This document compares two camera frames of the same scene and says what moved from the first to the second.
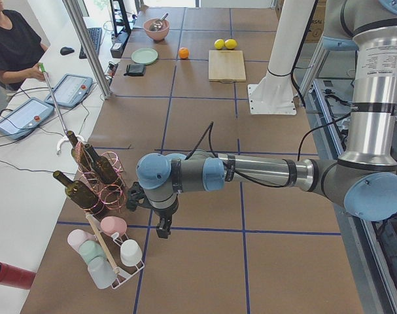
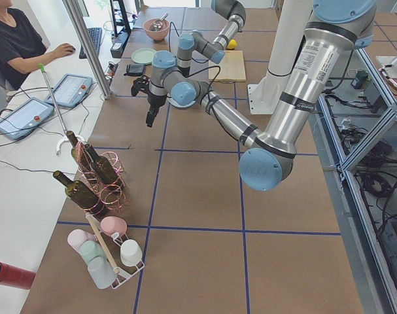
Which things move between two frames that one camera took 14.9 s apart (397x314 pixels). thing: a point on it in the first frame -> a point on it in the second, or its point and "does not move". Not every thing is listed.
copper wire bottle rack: x=104 y=176 does not move
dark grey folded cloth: x=135 y=70 does not move
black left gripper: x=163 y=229 -> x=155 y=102
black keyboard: x=95 y=34 does not move
